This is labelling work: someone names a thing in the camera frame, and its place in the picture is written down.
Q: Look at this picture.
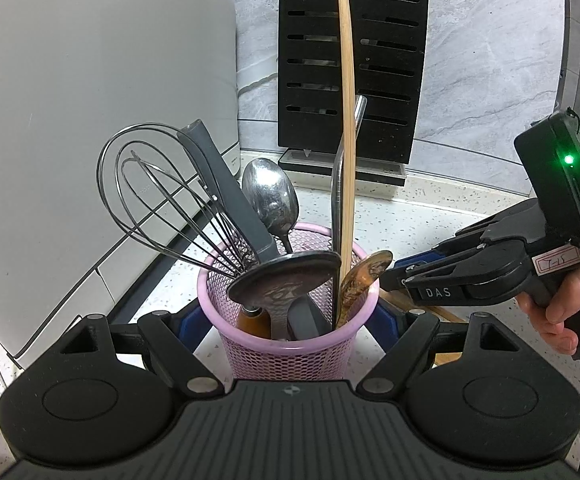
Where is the pink mesh utensil holder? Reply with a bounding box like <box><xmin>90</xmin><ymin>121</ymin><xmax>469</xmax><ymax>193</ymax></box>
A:
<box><xmin>196</xmin><ymin>222</ymin><xmax>382</xmax><ymax>382</ymax></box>

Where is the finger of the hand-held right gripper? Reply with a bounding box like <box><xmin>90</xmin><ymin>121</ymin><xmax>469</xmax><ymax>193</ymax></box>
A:
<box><xmin>394</xmin><ymin>200</ymin><xmax>545</xmax><ymax>271</ymax></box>
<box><xmin>381</xmin><ymin>240</ymin><xmax>525</xmax><ymax>291</ymax></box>

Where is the grey peeler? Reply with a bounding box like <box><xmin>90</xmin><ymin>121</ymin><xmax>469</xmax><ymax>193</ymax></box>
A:
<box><xmin>176</xmin><ymin>119</ymin><xmax>281</xmax><ymax>267</ymax></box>

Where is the steel wire whisk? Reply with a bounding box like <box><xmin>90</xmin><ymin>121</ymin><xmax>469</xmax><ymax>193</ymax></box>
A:
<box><xmin>96</xmin><ymin>122</ymin><xmax>251</xmax><ymax>281</ymax></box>

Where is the black knife block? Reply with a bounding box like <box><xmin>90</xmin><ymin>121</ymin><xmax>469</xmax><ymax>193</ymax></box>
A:
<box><xmin>276</xmin><ymin>0</ymin><xmax>431</xmax><ymax>166</ymax></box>

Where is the white countertop appliance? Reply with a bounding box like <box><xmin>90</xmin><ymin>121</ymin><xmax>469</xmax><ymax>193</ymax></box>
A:
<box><xmin>0</xmin><ymin>0</ymin><xmax>241</xmax><ymax>372</ymax></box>

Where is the golden spoon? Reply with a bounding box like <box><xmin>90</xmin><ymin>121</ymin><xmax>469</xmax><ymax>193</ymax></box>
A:
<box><xmin>338</xmin><ymin>249</ymin><xmax>395</xmax><ymax>331</ymax></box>

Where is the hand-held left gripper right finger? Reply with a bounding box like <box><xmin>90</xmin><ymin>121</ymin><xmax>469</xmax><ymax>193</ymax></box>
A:
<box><xmin>357</xmin><ymin>302</ymin><xmax>523</xmax><ymax>395</ymax></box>

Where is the grey knife block tray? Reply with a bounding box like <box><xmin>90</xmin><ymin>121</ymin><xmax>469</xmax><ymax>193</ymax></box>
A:
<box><xmin>278</xmin><ymin>148</ymin><xmax>407</xmax><ymax>187</ymax></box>

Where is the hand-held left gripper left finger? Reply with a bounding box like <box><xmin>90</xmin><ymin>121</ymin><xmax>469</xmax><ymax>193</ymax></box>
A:
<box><xmin>52</xmin><ymin>305</ymin><xmax>223</xmax><ymax>395</ymax></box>

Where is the wooden-handled steel spoon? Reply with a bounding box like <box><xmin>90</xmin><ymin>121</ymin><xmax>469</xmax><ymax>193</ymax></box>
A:
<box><xmin>226</xmin><ymin>251</ymin><xmax>343</xmax><ymax>339</ymax></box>

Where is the plain steel spoon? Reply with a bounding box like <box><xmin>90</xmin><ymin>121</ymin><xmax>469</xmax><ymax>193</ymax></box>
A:
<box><xmin>241</xmin><ymin>157</ymin><xmax>299</xmax><ymax>256</ymax></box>

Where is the person's right hand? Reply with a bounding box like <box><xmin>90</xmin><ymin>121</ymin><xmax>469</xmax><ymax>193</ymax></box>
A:
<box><xmin>516</xmin><ymin>255</ymin><xmax>580</xmax><ymax>351</ymax></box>

